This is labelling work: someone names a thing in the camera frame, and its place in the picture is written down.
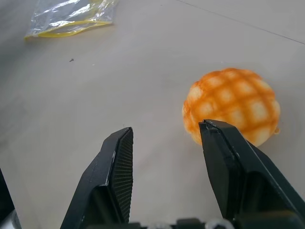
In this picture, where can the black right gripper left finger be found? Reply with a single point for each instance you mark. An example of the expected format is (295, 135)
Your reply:
(100, 181)

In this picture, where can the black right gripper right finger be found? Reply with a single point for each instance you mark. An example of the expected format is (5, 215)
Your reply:
(238, 171)

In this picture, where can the orange checkered bread bun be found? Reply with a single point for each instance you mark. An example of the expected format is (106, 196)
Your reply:
(233, 100)

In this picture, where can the clear yellow-zip plastic bag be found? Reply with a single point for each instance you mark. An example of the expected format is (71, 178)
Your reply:
(71, 14)

